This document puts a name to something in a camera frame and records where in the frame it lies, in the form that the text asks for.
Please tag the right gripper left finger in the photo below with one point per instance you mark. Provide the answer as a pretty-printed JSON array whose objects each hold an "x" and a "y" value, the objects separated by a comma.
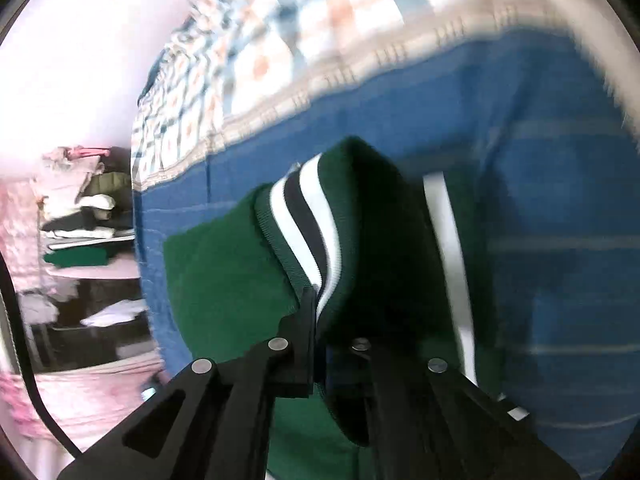
[{"x": 212, "y": 420}]

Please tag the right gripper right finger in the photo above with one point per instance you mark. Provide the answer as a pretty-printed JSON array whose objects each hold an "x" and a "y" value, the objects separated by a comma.
[{"x": 426, "y": 420}]

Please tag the green varsity jacket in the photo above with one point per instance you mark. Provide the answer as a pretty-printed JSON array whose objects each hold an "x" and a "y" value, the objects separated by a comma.
[{"x": 393, "y": 259}]

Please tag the pile of folded clothes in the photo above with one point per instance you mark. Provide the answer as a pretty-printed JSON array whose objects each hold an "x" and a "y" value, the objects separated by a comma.
[{"x": 85, "y": 202}]

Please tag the white garment on shelf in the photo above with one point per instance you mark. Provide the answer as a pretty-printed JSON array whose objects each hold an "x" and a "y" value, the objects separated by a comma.
[{"x": 123, "y": 311}]

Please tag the pink cloth shelf cover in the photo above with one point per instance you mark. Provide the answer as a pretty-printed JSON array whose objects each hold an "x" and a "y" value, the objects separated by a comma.
[{"x": 120, "y": 268}]

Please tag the blue striped bed sheet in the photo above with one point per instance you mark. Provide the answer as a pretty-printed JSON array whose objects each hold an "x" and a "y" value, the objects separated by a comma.
[{"x": 555, "y": 178}]

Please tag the checkered quilt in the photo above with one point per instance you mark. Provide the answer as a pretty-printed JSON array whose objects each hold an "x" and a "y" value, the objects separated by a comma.
[{"x": 236, "y": 67}]

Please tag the white fleece blanket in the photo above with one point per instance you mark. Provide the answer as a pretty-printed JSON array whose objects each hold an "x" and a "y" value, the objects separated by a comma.
[{"x": 609, "y": 33}]

